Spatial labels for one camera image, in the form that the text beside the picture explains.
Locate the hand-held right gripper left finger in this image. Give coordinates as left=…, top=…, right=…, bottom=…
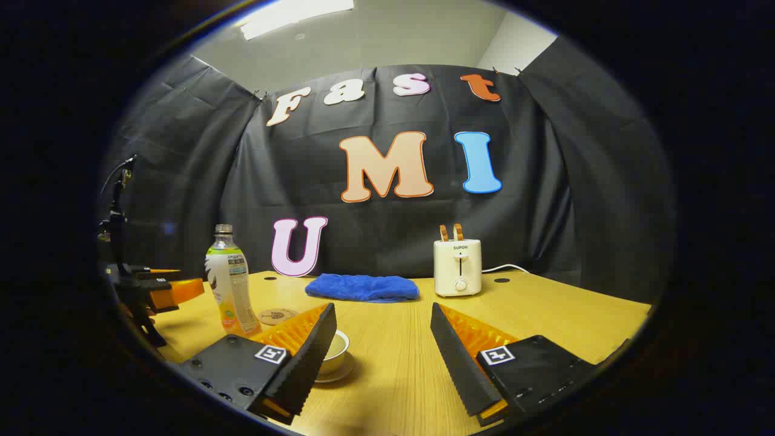
left=180, top=303, right=338, bottom=426

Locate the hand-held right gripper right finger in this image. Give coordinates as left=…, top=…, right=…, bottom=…
left=430, top=303, right=600, bottom=428

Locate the white teacup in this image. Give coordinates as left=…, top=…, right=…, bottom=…
left=319, top=348, right=350, bottom=375

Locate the clear water bottle white label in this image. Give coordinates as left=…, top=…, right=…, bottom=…
left=205, top=224, right=262, bottom=337

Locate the round wooden coaster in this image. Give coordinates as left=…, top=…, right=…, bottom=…
left=257, top=308, right=299, bottom=326

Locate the white saucer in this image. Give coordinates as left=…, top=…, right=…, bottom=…
left=314, top=352, right=357, bottom=384

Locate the blue towel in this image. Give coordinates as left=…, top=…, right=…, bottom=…
left=305, top=274, right=420, bottom=303

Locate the white toaster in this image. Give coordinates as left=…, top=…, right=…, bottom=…
left=434, top=239, right=483, bottom=298

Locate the black backdrop cloth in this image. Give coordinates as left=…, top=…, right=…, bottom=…
left=100, top=33, right=674, bottom=303

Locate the ceiling light panel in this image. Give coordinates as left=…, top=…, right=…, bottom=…
left=236, top=0, right=355, bottom=41

